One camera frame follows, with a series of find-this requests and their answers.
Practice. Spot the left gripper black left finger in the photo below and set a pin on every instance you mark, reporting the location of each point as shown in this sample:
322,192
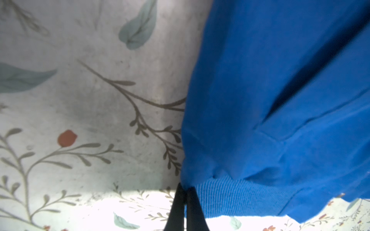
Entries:
176,217

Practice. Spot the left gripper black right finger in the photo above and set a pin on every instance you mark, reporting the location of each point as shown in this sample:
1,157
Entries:
195,218

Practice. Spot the blue red white hooded jacket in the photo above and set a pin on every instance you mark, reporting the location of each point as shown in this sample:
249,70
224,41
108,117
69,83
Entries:
277,117

